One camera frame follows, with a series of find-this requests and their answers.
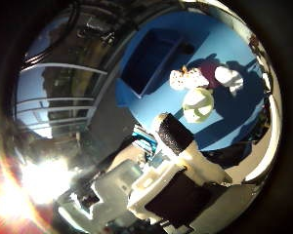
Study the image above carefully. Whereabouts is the white brown-spotted giraffe plush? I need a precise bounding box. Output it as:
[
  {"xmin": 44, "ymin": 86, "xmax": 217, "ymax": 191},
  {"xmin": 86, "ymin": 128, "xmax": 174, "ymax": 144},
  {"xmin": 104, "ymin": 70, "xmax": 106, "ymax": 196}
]
[{"xmin": 169, "ymin": 65, "xmax": 210, "ymax": 92}]

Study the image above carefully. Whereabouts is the maroon plush toy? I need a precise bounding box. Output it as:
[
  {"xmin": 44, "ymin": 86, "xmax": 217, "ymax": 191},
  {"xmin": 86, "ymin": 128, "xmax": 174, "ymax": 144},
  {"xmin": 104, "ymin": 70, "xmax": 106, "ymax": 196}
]
[{"xmin": 198, "ymin": 61, "xmax": 223, "ymax": 90}]

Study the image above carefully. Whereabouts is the black cable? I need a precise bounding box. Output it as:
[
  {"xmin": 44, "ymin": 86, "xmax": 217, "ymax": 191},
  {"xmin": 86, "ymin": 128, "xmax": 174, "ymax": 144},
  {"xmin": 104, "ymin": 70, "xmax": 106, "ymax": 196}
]
[{"xmin": 24, "ymin": 4, "xmax": 84, "ymax": 63}]

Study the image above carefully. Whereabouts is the dark blue container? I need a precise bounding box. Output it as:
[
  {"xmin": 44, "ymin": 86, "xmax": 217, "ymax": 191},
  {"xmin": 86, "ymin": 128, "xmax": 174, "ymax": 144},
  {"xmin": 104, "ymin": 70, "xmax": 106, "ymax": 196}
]
[{"xmin": 120, "ymin": 28, "xmax": 195, "ymax": 99}]

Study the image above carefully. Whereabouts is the blue ribbon cable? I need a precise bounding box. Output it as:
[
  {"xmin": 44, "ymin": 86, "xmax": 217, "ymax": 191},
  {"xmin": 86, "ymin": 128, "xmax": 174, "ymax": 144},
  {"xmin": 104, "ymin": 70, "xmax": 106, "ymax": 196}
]
[{"xmin": 132, "ymin": 125, "xmax": 159, "ymax": 161}]

